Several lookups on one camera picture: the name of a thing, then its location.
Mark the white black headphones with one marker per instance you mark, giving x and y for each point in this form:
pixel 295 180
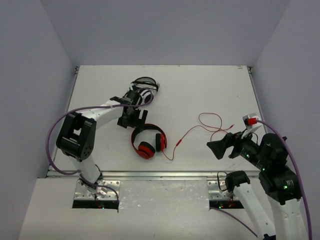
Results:
pixel 146 87

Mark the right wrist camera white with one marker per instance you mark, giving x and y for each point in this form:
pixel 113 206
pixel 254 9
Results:
pixel 251 124

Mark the red black headphones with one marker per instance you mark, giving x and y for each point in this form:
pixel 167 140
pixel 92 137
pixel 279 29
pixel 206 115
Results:
pixel 145 149

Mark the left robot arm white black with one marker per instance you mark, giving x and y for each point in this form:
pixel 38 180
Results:
pixel 77 135

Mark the metal mounting plate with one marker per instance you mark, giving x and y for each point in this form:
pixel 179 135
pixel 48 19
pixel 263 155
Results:
pixel 218 193
pixel 85 192

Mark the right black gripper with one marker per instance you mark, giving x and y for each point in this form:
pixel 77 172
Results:
pixel 219 147

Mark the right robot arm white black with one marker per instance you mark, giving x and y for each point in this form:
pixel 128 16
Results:
pixel 278 181

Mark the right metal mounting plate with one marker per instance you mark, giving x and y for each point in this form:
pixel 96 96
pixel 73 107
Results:
pixel 218 193

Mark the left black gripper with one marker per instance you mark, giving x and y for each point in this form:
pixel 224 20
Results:
pixel 130 121

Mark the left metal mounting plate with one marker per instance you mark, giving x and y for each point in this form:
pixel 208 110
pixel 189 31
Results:
pixel 85 192

